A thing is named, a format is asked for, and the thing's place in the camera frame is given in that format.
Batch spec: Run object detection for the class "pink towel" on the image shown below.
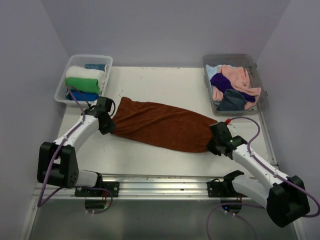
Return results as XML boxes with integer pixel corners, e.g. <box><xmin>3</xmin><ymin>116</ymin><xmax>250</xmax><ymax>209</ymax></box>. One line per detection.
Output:
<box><xmin>219</xmin><ymin>64</ymin><xmax>262</xmax><ymax>111</ymax></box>

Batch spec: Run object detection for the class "blue rolled towel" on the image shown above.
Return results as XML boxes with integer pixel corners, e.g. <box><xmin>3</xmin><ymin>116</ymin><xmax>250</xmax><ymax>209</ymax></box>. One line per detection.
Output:
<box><xmin>72</xmin><ymin>91</ymin><xmax>99</xmax><ymax>102</ymax></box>

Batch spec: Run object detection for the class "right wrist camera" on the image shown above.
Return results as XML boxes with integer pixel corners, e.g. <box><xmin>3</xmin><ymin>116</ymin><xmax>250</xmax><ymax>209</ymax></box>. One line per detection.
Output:
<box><xmin>224</xmin><ymin>118</ymin><xmax>236</xmax><ymax>131</ymax></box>

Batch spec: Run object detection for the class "clear grey plastic bin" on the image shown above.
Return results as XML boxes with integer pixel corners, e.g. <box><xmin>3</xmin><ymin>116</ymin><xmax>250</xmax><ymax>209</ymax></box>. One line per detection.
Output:
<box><xmin>202</xmin><ymin>53</ymin><xmax>269</xmax><ymax>116</ymax></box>

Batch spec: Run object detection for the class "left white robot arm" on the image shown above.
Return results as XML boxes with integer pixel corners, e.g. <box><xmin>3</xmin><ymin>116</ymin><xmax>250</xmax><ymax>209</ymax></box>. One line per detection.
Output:
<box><xmin>37</xmin><ymin>97</ymin><xmax>116</xmax><ymax>197</ymax></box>

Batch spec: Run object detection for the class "purple towel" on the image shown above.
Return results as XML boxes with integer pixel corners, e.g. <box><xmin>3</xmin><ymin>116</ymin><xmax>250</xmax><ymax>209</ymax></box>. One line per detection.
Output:
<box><xmin>210</xmin><ymin>73</ymin><xmax>260</xmax><ymax>103</ymax></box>

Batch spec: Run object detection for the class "green rolled towel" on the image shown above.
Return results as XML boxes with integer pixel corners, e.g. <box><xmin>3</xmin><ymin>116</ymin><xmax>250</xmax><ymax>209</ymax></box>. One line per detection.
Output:
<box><xmin>65</xmin><ymin>77</ymin><xmax>101</xmax><ymax>94</ymax></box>

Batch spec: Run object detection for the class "aluminium front rail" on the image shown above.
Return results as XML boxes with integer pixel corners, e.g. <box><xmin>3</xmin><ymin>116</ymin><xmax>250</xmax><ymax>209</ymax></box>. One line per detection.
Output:
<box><xmin>32</xmin><ymin>176</ymin><xmax>296</xmax><ymax>200</ymax></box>

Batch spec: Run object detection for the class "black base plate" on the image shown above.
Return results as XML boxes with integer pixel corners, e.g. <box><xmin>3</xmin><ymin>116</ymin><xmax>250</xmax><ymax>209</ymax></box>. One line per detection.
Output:
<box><xmin>74</xmin><ymin>181</ymin><xmax>120</xmax><ymax>198</ymax></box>
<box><xmin>206</xmin><ymin>178</ymin><xmax>239</xmax><ymax>198</ymax></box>

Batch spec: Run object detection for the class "dark grey-blue towel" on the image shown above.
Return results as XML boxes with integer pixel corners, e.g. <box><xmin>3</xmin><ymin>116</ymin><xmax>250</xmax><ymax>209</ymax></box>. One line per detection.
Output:
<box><xmin>217</xmin><ymin>89</ymin><xmax>247</xmax><ymax>112</ymax></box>

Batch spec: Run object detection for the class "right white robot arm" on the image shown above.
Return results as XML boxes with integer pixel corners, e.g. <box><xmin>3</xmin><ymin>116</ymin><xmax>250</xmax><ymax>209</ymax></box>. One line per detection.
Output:
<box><xmin>207</xmin><ymin>122</ymin><xmax>310</xmax><ymax>228</ymax></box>

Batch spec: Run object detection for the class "white plastic basket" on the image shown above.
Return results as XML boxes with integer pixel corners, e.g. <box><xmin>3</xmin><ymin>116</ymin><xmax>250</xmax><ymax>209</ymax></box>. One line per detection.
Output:
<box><xmin>54</xmin><ymin>54</ymin><xmax>113</xmax><ymax>106</ymax></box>

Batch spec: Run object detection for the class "white rolled towel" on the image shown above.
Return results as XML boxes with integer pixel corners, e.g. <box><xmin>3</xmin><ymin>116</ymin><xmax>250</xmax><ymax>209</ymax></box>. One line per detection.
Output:
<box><xmin>65</xmin><ymin>65</ymin><xmax>107</xmax><ymax>90</ymax></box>

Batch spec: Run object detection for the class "brown towel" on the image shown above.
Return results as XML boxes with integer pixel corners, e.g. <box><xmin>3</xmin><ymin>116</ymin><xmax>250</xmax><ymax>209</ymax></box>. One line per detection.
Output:
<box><xmin>112</xmin><ymin>97</ymin><xmax>217</xmax><ymax>153</ymax></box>

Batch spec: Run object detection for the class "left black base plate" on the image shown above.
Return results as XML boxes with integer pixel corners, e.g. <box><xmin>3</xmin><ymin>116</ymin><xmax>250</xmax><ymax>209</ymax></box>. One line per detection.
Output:
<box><xmin>74</xmin><ymin>181</ymin><xmax>120</xmax><ymax>198</ymax></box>

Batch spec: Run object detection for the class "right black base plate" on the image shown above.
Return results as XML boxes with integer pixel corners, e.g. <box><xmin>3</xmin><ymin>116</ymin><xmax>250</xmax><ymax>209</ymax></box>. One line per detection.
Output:
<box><xmin>206</xmin><ymin>178</ymin><xmax>239</xmax><ymax>198</ymax></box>

